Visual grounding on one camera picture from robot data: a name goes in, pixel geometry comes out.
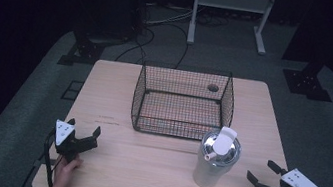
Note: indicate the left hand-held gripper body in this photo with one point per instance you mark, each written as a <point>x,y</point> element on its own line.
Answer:
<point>69,145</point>

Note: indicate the person's left hand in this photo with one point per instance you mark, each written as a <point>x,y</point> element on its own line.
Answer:
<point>62,175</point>

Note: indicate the steel tumbler with white lid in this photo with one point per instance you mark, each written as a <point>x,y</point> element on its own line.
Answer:
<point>211,173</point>

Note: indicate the black stand base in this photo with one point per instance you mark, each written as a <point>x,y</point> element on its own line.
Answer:
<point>306,83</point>
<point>85,52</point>

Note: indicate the black rectangular floor frame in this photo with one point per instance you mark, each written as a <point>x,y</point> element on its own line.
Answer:
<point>71,90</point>

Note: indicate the white metal table frame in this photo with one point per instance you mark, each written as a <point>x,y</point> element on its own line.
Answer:
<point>192,26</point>

